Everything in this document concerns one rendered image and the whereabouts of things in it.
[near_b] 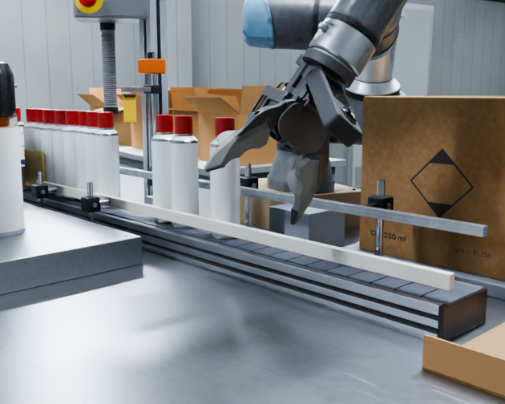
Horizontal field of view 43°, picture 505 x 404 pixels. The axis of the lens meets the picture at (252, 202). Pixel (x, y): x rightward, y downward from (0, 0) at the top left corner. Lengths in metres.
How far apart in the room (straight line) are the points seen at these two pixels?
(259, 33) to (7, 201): 0.53
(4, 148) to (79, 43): 4.87
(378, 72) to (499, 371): 0.77
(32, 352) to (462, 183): 0.66
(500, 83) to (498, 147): 8.67
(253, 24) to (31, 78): 5.01
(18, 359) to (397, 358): 0.43
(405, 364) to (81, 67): 5.43
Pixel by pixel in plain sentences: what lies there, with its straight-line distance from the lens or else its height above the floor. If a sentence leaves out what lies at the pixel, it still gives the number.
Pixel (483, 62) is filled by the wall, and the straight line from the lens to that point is 9.36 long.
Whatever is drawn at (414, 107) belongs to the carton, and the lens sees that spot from 1.06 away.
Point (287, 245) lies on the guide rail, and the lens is 0.95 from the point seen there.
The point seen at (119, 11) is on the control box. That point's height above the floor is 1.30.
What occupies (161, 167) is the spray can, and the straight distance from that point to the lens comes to 1.21.
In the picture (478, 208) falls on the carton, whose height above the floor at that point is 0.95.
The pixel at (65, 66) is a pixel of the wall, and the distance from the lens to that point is 5.96.
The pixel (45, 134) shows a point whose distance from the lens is 1.61.
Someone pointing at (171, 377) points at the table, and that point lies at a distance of 0.70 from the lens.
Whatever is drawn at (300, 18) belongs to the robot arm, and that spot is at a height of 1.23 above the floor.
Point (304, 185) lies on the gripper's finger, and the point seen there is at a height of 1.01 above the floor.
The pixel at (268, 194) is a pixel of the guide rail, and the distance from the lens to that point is 1.07.
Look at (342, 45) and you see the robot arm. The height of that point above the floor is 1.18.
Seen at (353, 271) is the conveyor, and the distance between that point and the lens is 0.91.
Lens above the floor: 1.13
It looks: 10 degrees down
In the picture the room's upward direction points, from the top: straight up
